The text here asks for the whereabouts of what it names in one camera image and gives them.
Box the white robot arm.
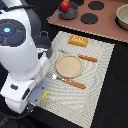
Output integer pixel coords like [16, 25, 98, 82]
[0, 0, 50, 114]

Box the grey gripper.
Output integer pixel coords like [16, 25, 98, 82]
[28, 79, 48, 106]

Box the yellow butter box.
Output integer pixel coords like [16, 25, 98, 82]
[41, 90, 48, 100]

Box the cream bowl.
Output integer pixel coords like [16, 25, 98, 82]
[116, 4, 128, 30]

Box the red toy tomato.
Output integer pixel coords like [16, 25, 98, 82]
[61, 1, 69, 12]

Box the round wooden plate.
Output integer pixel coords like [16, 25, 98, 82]
[56, 55, 83, 78]

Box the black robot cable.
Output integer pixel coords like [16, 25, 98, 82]
[0, 103, 36, 121]

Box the woven beige placemat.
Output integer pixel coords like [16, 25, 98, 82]
[39, 31, 114, 128]

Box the orange toy bread loaf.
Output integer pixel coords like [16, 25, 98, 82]
[69, 35, 88, 47]

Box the fork with wooden handle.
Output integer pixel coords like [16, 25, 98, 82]
[46, 73, 86, 89]

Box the knife with wooden handle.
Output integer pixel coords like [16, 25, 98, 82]
[58, 49, 98, 62]

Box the grey cooking pot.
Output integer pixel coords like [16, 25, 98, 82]
[34, 31, 52, 58]

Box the grey saucepan with handle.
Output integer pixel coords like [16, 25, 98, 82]
[48, 2, 78, 20]

